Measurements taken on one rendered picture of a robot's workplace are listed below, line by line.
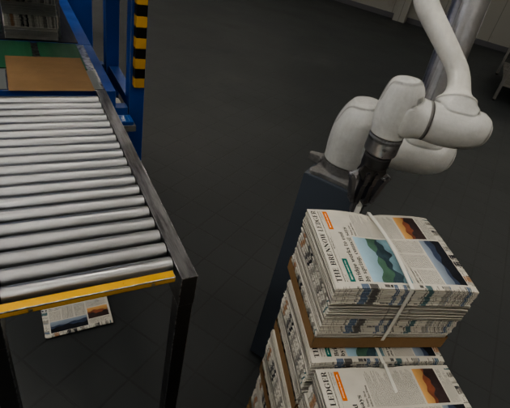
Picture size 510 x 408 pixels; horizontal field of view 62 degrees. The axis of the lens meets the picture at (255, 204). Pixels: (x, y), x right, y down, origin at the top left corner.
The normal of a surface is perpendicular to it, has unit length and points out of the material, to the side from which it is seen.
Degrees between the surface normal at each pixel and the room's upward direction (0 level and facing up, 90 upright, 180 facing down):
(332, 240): 2
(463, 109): 41
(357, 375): 1
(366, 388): 0
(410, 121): 89
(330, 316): 90
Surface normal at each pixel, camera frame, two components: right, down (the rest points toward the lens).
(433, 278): 0.20, -0.80
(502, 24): -0.51, 0.41
